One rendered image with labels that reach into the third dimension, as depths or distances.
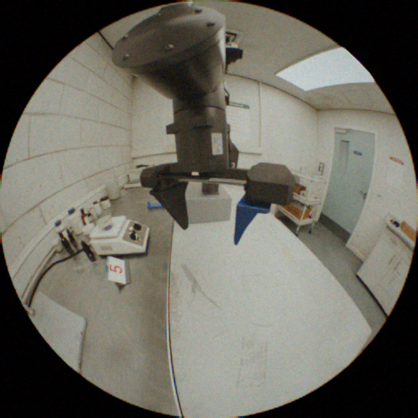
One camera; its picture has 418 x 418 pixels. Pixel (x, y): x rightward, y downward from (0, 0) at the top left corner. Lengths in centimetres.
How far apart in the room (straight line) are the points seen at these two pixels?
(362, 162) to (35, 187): 342
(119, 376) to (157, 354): 11
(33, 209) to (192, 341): 80
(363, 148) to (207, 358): 286
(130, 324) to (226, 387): 23
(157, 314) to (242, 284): 22
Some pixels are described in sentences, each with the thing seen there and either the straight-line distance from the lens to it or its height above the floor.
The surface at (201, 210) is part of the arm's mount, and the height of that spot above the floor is 96.
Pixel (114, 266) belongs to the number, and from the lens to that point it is 41.
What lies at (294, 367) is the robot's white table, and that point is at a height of 90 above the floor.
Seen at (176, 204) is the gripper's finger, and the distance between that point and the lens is 18.
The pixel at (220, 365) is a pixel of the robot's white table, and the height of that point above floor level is 90.
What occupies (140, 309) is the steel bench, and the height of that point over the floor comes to 90.
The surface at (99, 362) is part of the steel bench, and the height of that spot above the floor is 90.
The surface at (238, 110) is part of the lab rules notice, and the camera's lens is 201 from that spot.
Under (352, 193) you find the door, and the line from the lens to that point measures 276.
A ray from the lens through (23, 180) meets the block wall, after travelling 80.
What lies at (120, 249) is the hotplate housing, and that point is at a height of 93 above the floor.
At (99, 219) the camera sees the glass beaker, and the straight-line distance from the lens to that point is 44.
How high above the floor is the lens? 119
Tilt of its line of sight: 26 degrees down
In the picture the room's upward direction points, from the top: straight up
